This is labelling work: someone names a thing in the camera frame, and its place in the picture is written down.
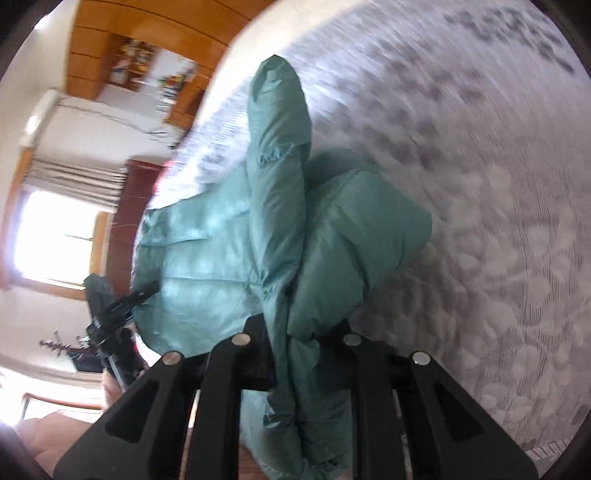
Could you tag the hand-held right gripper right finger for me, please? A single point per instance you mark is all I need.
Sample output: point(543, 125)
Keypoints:
point(374, 392)

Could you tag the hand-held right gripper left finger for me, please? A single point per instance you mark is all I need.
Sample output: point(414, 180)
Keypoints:
point(221, 392)

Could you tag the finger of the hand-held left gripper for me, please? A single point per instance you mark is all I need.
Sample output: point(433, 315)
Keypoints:
point(138, 297)

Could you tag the teal puffer jacket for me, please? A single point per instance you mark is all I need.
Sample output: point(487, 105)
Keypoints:
point(277, 240)

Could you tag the person's left forearm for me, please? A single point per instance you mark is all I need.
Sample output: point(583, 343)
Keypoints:
point(69, 438)

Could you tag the dark red wooden headboard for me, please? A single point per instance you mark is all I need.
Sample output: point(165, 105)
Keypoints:
point(134, 207)

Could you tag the window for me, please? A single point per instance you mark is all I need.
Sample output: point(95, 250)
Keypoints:
point(55, 240)

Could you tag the striped curtain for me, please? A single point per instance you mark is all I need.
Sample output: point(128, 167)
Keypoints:
point(74, 182)

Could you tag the wooden desk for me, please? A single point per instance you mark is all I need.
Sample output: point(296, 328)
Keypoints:
point(184, 104)

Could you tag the grey floral quilt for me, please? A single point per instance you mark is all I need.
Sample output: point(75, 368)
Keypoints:
point(461, 207)

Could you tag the white air conditioner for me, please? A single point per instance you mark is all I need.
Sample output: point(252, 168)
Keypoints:
point(41, 115)

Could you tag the wooden bookshelf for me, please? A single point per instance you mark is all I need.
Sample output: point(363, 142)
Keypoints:
point(138, 62)

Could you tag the wooden wardrobe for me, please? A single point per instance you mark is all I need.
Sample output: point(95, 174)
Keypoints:
point(152, 41)

